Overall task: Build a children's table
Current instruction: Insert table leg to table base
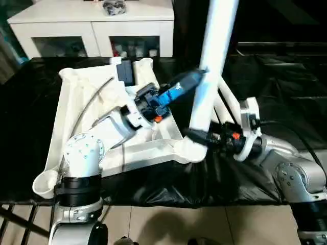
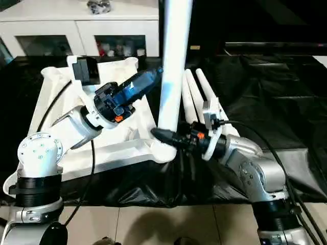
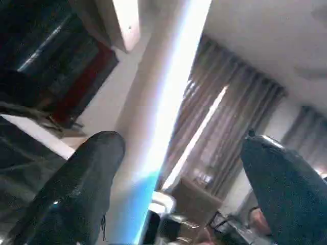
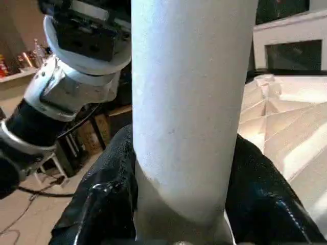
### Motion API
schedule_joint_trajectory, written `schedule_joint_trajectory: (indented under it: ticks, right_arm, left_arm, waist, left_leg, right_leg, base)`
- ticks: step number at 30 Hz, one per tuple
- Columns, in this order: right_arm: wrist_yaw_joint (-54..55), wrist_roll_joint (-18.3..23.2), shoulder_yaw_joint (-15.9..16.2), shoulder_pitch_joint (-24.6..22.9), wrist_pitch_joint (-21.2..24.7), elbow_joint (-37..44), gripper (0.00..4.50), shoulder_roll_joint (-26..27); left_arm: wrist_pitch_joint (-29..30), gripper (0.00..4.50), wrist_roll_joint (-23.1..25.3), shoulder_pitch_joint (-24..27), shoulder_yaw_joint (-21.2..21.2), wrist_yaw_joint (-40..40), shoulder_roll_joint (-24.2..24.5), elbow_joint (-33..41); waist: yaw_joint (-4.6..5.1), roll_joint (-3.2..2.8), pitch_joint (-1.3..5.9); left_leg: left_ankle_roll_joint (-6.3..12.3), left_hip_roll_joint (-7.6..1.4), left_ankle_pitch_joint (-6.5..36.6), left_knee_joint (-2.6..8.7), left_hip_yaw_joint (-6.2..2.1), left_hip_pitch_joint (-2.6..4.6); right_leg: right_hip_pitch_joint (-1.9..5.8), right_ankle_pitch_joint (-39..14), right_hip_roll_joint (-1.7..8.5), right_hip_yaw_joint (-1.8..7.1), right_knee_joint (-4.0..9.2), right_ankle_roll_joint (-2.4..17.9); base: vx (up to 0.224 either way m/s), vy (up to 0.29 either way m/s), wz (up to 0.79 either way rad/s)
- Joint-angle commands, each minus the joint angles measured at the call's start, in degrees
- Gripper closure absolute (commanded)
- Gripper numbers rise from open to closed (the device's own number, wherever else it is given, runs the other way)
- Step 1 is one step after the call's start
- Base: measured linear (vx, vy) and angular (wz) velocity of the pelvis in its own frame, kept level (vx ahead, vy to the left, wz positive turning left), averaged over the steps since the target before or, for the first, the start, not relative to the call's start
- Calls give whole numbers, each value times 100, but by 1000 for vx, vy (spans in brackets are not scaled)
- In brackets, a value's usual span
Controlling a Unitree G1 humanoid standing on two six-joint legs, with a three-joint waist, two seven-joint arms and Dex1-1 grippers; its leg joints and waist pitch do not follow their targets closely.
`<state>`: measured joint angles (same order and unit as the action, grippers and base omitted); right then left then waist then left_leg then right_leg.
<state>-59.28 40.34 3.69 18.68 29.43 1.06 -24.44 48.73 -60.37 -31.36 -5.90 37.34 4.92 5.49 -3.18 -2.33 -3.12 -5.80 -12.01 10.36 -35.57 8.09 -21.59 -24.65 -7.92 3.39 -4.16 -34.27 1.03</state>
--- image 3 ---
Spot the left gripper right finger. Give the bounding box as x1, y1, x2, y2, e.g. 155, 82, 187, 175
240, 134, 327, 245

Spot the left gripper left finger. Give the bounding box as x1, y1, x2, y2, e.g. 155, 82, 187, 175
0, 131, 126, 245

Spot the white plastic table leg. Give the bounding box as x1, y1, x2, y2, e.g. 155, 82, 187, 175
100, 0, 213, 245

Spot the sheer window curtain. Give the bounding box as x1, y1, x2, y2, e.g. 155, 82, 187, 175
157, 35, 288, 205

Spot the dark red tall panel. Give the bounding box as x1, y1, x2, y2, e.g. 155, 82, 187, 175
50, 42, 119, 128

